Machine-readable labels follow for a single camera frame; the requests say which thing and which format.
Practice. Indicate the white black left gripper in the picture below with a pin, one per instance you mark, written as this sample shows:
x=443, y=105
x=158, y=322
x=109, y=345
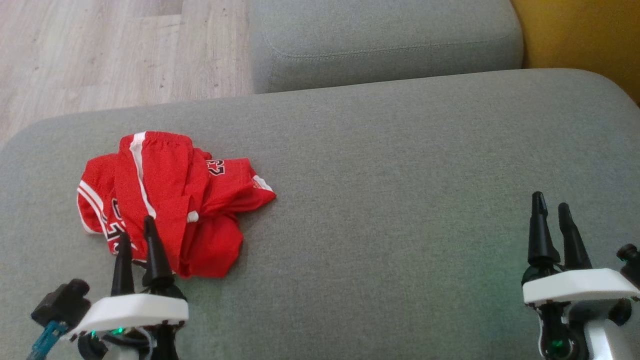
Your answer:
x=135, y=310

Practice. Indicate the red basketball shorts white stripe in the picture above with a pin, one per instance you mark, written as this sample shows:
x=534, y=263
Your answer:
x=165, y=170

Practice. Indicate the large grey sofa ottoman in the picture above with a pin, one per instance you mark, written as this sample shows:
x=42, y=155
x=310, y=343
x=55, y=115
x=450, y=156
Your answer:
x=400, y=200

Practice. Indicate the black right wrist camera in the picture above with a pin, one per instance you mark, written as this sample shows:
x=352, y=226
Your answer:
x=631, y=262

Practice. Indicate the grey sofa seat cushion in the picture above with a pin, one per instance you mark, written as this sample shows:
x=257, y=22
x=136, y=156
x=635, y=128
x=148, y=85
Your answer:
x=380, y=40

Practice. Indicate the yellow sofa back cushion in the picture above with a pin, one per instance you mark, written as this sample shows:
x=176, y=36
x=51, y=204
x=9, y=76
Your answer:
x=585, y=35

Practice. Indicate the red basketball jersey black numerals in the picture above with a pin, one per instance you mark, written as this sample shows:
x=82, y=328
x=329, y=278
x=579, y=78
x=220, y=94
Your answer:
x=97, y=175

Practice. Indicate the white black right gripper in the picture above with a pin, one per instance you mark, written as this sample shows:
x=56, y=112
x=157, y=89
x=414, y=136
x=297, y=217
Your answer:
x=575, y=287

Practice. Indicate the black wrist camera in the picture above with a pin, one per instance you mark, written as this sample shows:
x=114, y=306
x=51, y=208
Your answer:
x=631, y=262
x=62, y=302

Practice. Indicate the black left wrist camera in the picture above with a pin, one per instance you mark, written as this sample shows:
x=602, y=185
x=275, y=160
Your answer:
x=62, y=302

